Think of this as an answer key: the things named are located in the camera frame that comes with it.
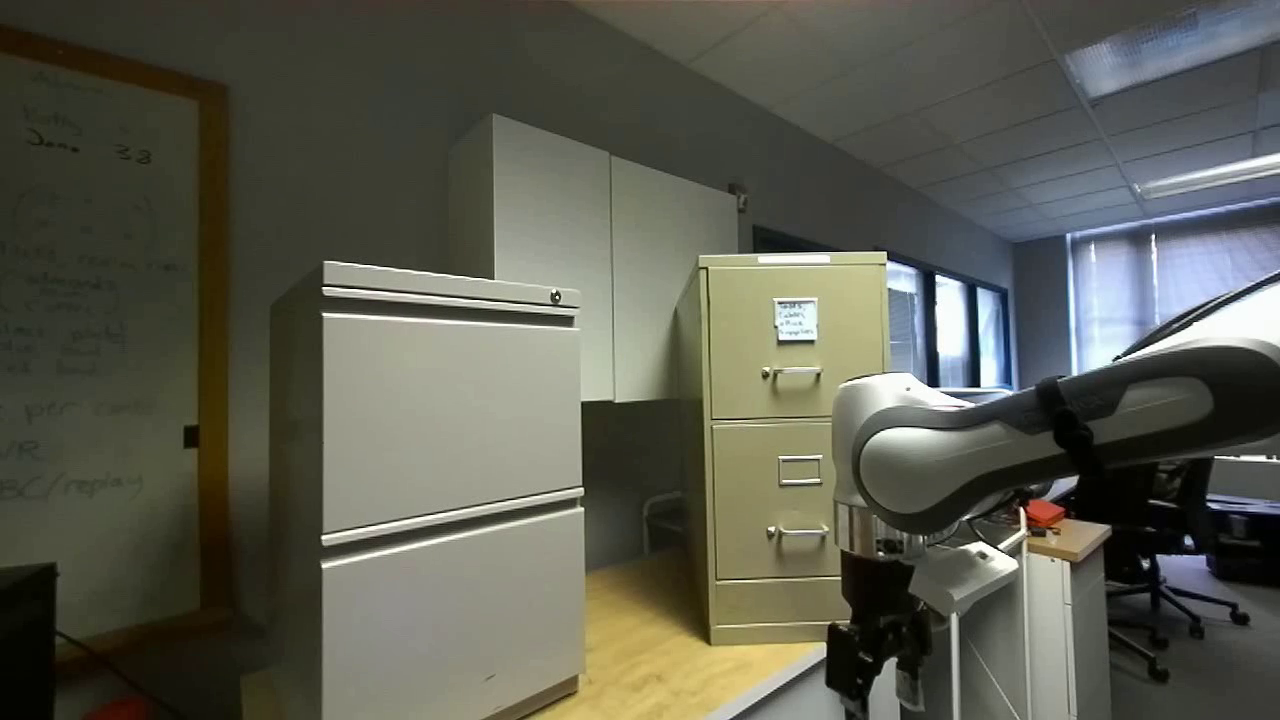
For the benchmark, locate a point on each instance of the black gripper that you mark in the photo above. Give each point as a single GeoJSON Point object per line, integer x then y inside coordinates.
{"type": "Point", "coordinates": [891, 627]}

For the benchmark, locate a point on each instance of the metal bottom drawer handle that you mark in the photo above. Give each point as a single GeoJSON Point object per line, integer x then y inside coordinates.
{"type": "Point", "coordinates": [781, 532]}

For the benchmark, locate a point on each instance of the beige bottom cabinet drawer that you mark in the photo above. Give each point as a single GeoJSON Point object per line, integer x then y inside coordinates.
{"type": "Point", "coordinates": [769, 472]}

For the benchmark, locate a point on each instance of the beige cabinet drawer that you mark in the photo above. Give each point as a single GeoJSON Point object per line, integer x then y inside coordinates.
{"type": "Point", "coordinates": [769, 472]}
{"type": "Point", "coordinates": [758, 379]}

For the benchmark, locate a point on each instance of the beige vertical file cabinet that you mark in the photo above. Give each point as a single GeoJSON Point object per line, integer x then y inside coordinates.
{"type": "Point", "coordinates": [741, 610]}

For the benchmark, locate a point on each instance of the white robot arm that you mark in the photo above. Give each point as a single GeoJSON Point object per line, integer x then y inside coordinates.
{"type": "Point", "coordinates": [919, 461]}

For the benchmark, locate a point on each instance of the beige top cabinet drawer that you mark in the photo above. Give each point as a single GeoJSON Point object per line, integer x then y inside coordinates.
{"type": "Point", "coordinates": [758, 379]}

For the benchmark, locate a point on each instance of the grey lateral file cabinet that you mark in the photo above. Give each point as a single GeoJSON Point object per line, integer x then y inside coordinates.
{"type": "Point", "coordinates": [427, 507]}

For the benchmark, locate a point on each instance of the black office chair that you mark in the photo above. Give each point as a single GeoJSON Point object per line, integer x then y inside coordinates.
{"type": "Point", "coordinates": [1155, 508]}

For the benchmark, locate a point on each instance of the white paper label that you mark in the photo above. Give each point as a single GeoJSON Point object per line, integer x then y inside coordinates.
{"type": "Point", "coordinates": [796, 317]}

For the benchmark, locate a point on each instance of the window with blinds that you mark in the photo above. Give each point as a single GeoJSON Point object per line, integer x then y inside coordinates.
{"type": "Point", "coordinates": [1140, 279]}

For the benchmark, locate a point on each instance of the ceiling light panel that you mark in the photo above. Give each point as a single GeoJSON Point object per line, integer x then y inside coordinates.
{"type": "Point", "coordinates": [1191, 36]}

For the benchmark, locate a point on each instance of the wood framed whiteboard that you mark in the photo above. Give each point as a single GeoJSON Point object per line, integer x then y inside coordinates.
{"type": "Point", "coordinates": [113, 338]}

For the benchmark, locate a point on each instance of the black box bottom left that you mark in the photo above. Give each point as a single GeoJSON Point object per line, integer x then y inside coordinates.
{"type": "Point", "coordinates": [24, 643]}

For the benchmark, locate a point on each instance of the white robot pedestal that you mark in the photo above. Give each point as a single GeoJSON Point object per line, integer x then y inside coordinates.
{"type": "Point", "coordinates": [1032, 649]}

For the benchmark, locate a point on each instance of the red object on pedestal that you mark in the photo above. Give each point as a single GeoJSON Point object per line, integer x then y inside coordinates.
{"type": "Point", "coordinates": [1042, 514]}

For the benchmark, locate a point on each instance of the white wall cabinet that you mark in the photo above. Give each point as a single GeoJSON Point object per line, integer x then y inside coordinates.
{"type": "Point", "coordinates": [626, 238]}

